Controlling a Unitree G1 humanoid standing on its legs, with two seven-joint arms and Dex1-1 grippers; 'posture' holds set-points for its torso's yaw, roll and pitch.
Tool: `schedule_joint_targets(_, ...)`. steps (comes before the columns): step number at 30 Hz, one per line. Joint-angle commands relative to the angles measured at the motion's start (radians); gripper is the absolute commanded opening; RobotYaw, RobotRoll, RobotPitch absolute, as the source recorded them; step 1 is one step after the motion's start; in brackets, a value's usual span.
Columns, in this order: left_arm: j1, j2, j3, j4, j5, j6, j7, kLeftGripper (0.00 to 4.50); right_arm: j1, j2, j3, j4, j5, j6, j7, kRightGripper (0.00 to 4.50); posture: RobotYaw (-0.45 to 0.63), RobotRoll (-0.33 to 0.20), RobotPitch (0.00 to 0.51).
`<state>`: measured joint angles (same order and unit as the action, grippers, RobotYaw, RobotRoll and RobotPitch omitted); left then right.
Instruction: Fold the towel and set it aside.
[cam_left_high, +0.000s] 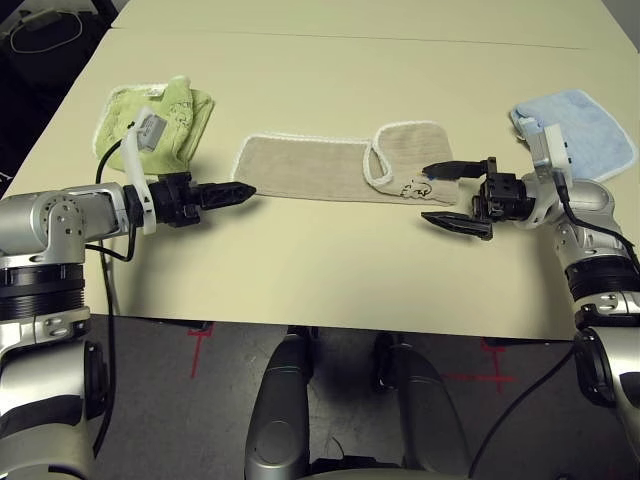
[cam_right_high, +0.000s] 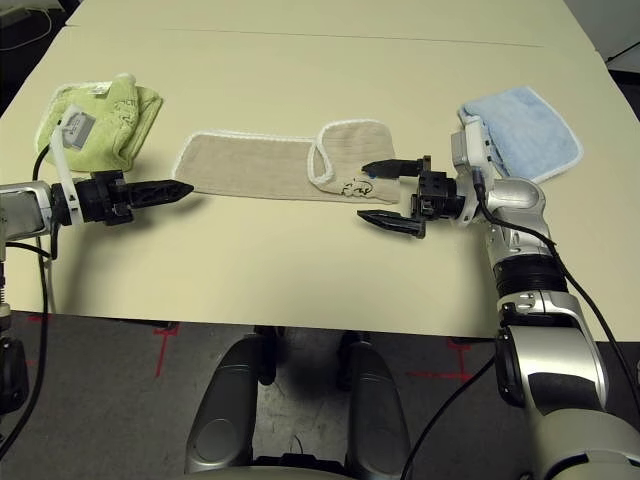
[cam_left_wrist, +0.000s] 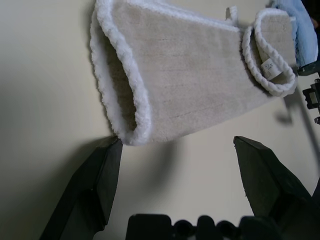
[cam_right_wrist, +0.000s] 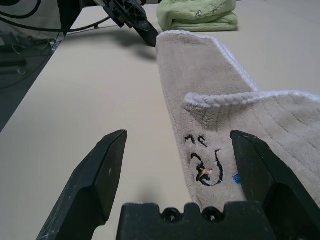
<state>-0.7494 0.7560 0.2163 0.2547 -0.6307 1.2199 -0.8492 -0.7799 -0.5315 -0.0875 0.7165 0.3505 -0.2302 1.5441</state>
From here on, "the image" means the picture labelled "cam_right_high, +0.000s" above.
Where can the beige robot waist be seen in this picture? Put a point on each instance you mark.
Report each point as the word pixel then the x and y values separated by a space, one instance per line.
pixel 300 470

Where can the beige towel white trim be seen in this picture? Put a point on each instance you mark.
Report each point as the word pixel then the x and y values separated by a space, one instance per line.
pixel 240 165

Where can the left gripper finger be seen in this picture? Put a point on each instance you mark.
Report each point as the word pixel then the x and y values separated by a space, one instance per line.
pixel 155 200
pixel 160 188

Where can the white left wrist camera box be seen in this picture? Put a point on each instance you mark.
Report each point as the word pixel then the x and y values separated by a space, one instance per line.
pixel 77 127

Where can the light blue towel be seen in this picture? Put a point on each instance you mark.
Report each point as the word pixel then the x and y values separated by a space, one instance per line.
pixel 535 130

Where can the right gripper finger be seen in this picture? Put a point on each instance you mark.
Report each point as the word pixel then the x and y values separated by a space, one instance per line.
pixel 395 168
pixel 395 223

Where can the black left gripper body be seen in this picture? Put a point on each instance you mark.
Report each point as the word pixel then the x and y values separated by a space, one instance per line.
pixel 102 200

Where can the grey robot left leg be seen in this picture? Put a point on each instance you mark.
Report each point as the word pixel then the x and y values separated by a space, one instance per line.
pixel 225 400

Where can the black tripod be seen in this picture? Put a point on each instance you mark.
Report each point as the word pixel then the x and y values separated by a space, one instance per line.
pixel 624 51

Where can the light green towel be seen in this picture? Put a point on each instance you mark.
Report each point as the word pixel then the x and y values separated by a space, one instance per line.
pixel 130 120

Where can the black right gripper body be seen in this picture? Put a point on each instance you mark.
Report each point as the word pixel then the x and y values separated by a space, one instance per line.
pixel 440 195

